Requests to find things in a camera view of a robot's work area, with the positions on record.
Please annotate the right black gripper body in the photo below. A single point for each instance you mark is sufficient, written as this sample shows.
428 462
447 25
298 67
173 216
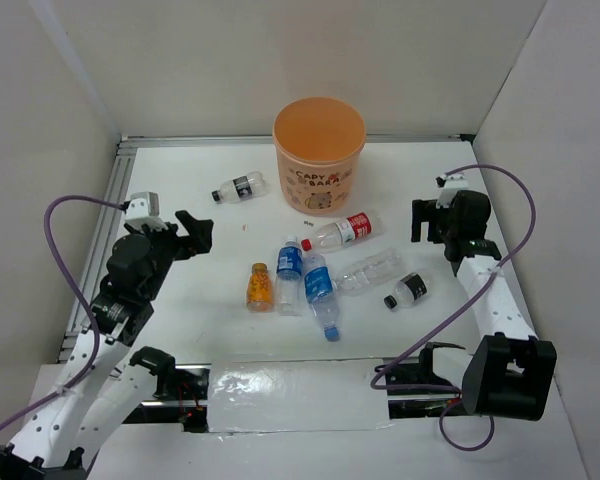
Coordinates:
450 228

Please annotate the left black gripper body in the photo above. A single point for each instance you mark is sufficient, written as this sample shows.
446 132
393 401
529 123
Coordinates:
164 242

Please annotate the red-label clear bottle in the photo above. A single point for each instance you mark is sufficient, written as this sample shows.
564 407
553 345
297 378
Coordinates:
345 232

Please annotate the clear crushed plastic bottle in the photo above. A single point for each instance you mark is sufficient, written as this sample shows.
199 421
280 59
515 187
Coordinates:
366 274

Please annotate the orange juice bottle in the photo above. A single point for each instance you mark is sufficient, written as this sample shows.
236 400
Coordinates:
259 293

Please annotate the small black-label bottle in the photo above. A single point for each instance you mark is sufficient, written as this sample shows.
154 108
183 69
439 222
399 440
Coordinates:
409 290
242 188

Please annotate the blue-label bottle white cap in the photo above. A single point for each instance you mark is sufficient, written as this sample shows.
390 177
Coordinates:
289 269

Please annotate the blue-label bottle blue cap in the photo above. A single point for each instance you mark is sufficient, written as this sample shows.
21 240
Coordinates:
321 296

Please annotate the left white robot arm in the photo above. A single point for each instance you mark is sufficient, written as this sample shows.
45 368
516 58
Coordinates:
105 377

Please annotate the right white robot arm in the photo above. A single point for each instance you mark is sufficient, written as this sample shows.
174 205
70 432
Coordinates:
510 373

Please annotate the orange capybara plastic bin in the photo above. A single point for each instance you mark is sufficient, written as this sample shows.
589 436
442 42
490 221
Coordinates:
318 142

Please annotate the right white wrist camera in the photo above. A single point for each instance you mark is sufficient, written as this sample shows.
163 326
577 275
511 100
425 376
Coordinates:
449 186

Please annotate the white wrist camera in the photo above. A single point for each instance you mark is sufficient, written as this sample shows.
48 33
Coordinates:
449 186
143 212

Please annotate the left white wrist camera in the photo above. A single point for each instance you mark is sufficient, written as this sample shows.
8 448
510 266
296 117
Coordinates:
143 212

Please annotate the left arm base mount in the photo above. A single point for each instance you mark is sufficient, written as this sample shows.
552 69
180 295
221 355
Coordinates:
182 402

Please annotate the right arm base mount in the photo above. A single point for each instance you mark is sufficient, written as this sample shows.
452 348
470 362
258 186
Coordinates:
426 396

